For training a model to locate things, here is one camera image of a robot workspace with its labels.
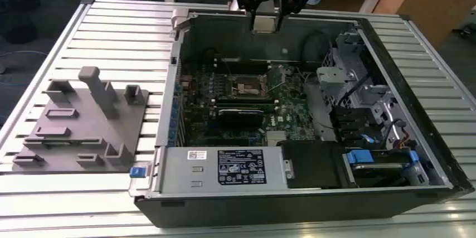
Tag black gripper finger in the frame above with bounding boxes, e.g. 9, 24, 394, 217
231, 0, 265, 31
277, 0, 310, 31

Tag silver power supply unit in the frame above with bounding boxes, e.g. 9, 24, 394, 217
150, 146, 289, 194

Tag black cable bundle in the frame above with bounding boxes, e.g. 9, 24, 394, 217
299, 30, 333, 66

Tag silver finned heatsink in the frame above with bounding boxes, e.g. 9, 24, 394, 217
265, 130, 289, 141

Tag CPU socket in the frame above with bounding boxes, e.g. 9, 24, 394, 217
229, 74, 273, 101

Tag black office chair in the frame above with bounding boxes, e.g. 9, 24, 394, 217
0, 0, 41, 45

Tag black PC case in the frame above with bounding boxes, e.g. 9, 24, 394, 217
127, 8, 476, 229

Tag black graphics card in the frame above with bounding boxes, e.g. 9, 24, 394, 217
217, 109, 265, 133

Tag coloured power wires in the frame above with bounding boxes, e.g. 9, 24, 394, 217
393, 134, 414, 150

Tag silver green CPU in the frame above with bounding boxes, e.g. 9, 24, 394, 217
251, 12, 279, 34

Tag blue disk carrier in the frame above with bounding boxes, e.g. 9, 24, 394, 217
343, 148, 421, 187

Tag wire locking lever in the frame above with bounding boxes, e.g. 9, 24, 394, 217
266, 77, 290, 94

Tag silver metal bracket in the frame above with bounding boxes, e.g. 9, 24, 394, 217
315, 66, 354, 91

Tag perforated metal drive cage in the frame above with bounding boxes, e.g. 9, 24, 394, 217
317, 31, 371, 110

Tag grey parts rack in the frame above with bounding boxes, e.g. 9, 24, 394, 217
10, 66, 150, 173

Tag green motherboard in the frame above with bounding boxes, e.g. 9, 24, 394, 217
177, 62, 323, 148

